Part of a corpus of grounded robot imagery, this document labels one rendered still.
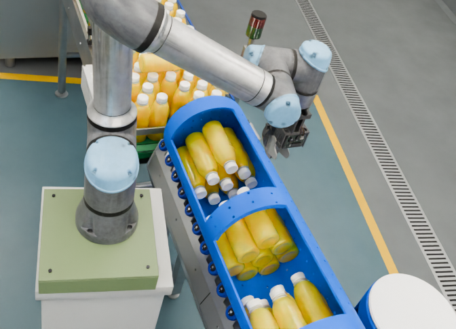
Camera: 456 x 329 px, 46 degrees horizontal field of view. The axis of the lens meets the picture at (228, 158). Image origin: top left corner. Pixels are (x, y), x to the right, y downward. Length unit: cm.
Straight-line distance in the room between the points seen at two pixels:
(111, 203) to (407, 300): 93
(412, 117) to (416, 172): 63
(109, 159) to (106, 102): 13
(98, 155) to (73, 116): 226
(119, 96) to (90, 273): 41
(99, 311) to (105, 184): 39
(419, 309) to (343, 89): 282
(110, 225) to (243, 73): 49
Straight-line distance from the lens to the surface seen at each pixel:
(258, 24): 221
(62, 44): 336
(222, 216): 149
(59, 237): 135
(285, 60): 122
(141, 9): 96
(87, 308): 144
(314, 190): 339
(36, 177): 310
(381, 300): 169
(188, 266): 176
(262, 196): 149
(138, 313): 148
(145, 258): 132
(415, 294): 176
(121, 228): 131
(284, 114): 110
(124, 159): 121
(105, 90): 121
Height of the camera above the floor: 230
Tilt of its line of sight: 43 degrees down
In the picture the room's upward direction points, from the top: 18 degrees clockwise
